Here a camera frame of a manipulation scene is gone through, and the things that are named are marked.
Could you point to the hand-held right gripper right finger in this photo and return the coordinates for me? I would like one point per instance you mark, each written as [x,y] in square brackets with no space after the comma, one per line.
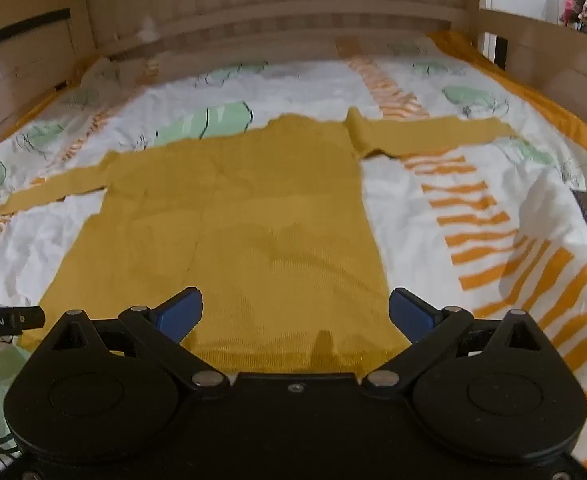
[411,312]

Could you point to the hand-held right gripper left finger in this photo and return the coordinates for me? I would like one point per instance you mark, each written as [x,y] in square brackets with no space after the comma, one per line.
[181,312]

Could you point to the yellow knitted sweater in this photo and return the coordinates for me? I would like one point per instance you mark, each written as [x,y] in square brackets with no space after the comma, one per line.
[253,210]

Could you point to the white printed duvet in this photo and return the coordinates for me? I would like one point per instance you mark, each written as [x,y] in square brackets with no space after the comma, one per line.
[408,210]

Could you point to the orange bed sheet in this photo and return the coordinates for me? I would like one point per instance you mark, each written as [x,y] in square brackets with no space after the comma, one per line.
[563,110]

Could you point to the wooden bed frame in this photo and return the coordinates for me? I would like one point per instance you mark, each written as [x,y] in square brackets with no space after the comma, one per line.
[273,0]

